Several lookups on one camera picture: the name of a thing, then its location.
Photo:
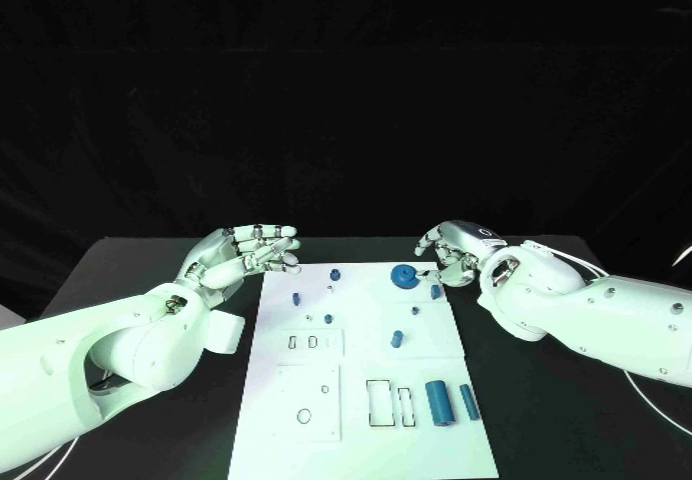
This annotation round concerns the blue plug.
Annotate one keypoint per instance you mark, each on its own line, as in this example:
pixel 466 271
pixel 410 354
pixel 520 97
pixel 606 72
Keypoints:
pixel 397 339

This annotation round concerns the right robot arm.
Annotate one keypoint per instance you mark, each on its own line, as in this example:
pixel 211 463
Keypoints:
pixel 611 311

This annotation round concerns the thin blue cylinder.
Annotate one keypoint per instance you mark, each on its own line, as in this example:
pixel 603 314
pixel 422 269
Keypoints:
pixel 469 402

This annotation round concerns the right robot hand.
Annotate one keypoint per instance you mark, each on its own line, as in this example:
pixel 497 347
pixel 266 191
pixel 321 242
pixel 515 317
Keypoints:
pixel 459 251

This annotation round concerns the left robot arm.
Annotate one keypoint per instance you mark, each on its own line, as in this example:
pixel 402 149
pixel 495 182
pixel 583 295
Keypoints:
pixel 66 360

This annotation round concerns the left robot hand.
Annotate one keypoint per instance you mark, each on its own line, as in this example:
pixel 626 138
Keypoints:
pixel 246 258

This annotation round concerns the white task board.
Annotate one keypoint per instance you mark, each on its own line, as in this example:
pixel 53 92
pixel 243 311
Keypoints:
pixel 363 371

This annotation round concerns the blue gear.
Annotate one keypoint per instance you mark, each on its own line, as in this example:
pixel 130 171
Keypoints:
pixel 403 276

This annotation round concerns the thick blue cylinder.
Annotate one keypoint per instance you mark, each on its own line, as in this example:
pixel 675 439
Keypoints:
pixel 440 403

